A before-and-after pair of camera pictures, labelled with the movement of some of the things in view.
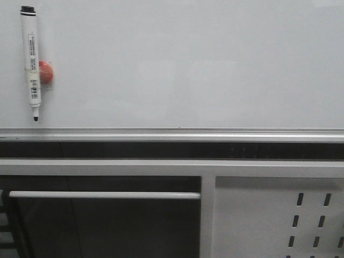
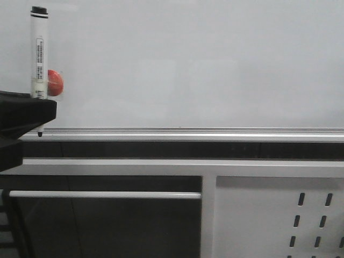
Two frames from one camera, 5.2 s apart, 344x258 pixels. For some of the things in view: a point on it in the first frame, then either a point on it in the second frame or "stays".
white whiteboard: [177, 71] stays
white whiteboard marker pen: [31, 52] to [39, 55]
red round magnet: [46, 72] to [55, 83]
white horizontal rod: [104, 194] stays
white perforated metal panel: [278, 217] stays
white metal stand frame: [207, 169] stays
